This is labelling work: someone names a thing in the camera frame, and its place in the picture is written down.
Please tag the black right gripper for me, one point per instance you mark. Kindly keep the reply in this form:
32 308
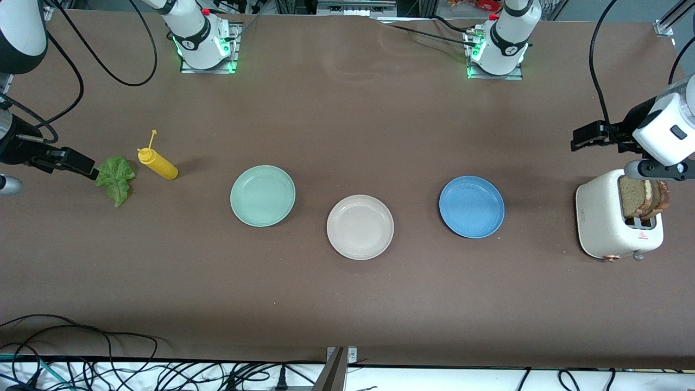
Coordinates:
16 146

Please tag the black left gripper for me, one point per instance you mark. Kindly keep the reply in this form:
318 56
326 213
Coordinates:
625 132

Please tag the green lettuce leaf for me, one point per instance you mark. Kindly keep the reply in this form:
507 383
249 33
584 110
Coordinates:
115 176

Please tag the brown bread slice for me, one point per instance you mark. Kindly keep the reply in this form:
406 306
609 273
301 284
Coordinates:
663 196
631 196

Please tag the yellow squeeze bottle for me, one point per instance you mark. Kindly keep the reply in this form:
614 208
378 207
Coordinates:
162 167

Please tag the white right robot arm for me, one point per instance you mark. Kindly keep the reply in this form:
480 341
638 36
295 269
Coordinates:
198 32

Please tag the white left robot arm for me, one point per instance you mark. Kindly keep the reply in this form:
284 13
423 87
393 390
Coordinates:
507 38

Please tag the blue plate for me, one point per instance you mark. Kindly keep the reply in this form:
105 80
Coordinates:
471 206

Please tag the green plate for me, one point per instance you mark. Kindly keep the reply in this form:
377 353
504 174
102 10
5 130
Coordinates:
263 195

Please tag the beige plate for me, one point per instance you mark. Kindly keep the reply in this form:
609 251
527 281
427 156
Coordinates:
360 227

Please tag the white toaster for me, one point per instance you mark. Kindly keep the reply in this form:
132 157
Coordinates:
600 217

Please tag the red orange background items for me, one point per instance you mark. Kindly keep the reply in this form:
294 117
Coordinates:
478 4

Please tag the black power plug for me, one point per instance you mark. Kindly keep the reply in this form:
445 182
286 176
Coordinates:
281 380

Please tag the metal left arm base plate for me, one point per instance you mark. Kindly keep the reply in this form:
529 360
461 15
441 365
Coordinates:
516 76

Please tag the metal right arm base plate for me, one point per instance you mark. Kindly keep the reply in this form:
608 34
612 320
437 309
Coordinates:
237 49

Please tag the metal background frame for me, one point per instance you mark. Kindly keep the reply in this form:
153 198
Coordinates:
355 8

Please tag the metal table bracket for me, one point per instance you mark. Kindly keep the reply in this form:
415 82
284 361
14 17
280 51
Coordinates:
334 374

